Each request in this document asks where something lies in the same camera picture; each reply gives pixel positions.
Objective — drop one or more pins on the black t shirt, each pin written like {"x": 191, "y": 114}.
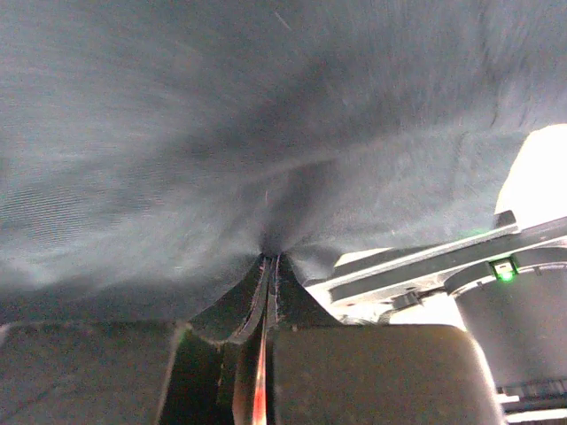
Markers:
{"x": 152, "y": 150}

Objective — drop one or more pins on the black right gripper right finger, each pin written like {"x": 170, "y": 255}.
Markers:
{"x": 320, "y": 371}

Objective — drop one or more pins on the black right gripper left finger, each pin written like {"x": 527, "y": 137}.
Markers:
{"x": 204, "y": 371}

